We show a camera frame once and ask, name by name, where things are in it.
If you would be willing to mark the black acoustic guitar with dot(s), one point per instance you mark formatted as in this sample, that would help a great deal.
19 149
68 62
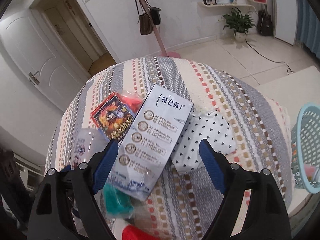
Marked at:
264 24

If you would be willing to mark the white curved wall shelf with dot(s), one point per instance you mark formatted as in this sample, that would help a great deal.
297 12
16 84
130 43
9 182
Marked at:
226 5

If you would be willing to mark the white refrigerator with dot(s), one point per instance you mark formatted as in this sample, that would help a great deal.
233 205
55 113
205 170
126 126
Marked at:
285 20

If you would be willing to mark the pink coat rack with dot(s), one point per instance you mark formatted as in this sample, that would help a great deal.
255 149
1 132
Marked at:
144 7

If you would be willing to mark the potted green plant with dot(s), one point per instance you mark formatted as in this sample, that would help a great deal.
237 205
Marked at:
239 23

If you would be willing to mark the white room door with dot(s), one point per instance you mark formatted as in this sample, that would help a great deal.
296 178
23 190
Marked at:
39 60

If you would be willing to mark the striped woven sofa cover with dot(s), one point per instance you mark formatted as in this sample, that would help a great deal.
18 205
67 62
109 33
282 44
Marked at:
241 124

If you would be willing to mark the clear plastic water bottle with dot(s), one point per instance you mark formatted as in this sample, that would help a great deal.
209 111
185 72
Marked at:
88 142

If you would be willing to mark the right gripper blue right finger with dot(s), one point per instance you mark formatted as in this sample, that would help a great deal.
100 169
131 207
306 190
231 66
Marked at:
209 159

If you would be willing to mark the red cartoon card box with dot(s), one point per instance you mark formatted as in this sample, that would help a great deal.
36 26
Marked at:
113 117

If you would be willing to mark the blue window curtain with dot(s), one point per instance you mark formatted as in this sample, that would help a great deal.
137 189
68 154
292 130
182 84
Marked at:
308 27

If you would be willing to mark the black hanging bag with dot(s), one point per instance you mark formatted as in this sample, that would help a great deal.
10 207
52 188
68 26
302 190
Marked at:
155 15

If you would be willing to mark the teal clay bag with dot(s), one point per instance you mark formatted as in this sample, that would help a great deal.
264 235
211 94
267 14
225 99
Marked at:
117 203

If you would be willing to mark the pink clay bag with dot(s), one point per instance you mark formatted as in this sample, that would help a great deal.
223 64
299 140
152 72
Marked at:
132 100

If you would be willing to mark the light blue laundry basket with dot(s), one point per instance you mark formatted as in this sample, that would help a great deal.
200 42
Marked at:
305 149

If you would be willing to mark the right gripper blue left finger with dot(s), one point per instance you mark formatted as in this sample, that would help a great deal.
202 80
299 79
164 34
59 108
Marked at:
105 165

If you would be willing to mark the brown hanging handbag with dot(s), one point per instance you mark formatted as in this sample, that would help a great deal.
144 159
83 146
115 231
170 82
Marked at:
144 22

